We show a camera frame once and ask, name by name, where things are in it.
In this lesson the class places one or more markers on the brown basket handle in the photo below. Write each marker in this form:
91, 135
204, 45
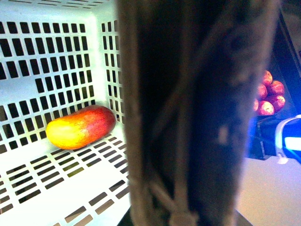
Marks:
190, 73

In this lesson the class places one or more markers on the red yellow mango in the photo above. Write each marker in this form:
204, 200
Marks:
81, 128

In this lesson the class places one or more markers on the light teal plastic basket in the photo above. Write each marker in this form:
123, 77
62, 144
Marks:
57, 57

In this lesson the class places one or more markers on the red apple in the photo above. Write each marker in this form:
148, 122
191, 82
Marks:
265, 108
278, 102
262, 91
267, 78
276, 88
256, 105

